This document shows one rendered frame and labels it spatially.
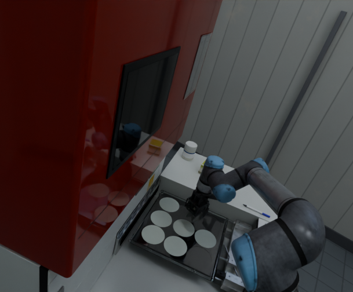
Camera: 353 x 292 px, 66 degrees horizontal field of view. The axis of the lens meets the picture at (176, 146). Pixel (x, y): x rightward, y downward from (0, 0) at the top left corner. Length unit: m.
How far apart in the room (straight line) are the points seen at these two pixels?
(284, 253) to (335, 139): 2.29
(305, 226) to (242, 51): 2.43
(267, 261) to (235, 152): 2.57
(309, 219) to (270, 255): 0.13
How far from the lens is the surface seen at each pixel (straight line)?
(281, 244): 0.68
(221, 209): 1.43
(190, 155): 1.58
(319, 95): 2.83
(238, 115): 3.05
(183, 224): 1.30
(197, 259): 1.20
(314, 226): 0.71
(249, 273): 0.68
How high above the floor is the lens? 1.81
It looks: 30 degrees down
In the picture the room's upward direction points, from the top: 16 degrees clockwise
